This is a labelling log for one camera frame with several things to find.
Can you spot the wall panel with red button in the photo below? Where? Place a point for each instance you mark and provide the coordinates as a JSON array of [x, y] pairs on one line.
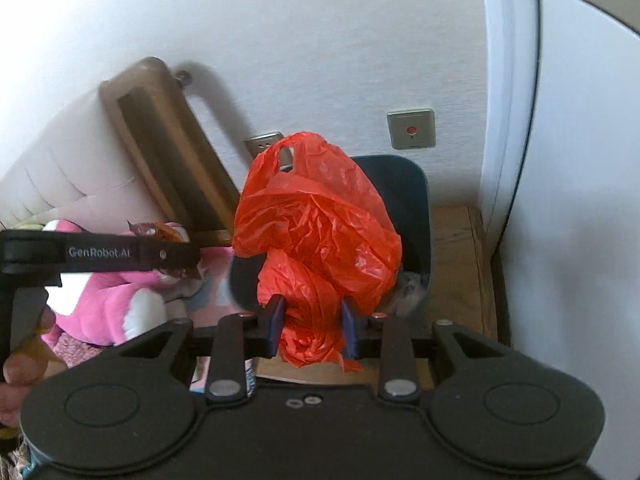
[[411, 128]]

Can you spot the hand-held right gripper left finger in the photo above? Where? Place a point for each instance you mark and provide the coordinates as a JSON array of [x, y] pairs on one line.
[[276, 325]]

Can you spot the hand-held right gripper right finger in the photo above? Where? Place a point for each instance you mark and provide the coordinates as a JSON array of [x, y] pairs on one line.
[[350, 327]]

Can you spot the beige wall socket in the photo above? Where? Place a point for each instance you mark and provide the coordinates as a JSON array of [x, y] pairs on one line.
[[265, 143]]

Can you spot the person's left hand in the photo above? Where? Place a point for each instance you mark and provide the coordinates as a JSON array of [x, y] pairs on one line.
[[25, 367]]

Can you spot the red plastic bag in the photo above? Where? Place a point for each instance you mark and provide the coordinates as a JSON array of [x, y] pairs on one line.
[[320, 220]]

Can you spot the wooden headboard frame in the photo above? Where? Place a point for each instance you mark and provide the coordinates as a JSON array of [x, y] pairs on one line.
[[170, 160]]

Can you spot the brown wrapper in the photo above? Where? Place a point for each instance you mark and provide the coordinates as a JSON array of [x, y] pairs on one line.
[[150, 230]]

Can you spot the teal plastic trash bin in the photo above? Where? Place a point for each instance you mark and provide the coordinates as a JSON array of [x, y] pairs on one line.
[[400, 210]]

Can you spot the white and brown wardrobe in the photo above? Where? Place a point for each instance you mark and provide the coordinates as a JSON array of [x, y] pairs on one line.
[[575, 160]]

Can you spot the pink plush toy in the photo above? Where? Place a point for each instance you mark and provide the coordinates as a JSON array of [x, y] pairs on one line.
[[100, 305]]

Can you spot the beige padded headboard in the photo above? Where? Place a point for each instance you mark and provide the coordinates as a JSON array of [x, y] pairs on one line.
[[60, 175]]

